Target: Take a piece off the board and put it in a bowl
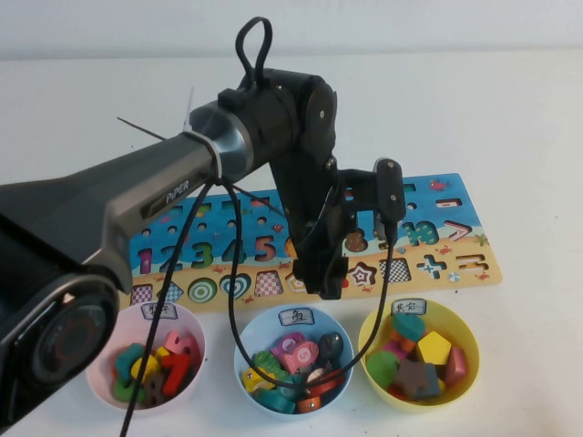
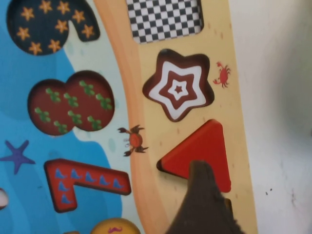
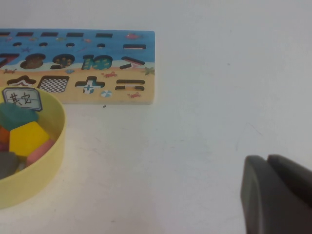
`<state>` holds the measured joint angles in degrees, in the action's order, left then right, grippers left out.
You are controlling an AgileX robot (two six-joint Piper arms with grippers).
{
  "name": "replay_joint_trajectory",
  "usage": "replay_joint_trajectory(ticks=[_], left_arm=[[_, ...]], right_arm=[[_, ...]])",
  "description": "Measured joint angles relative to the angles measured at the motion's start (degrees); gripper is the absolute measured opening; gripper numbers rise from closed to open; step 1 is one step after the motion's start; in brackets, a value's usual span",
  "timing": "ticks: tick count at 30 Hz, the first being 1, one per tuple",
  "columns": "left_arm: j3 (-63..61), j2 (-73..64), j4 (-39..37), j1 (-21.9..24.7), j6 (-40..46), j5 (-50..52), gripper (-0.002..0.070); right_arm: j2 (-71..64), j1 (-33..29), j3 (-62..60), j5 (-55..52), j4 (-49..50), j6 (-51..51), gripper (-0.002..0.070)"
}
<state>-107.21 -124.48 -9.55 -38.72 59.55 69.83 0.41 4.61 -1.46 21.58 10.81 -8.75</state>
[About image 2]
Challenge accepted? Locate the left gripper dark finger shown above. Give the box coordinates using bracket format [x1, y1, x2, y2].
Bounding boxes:
[165, 159, 244, 234]

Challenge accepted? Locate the red wooden triangle piece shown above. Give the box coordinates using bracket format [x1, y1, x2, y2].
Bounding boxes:
[156, 118, 232, 193]

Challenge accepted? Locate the colourful wooden puzzle board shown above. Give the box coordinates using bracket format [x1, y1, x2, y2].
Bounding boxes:
[0, 0, 259, 234]

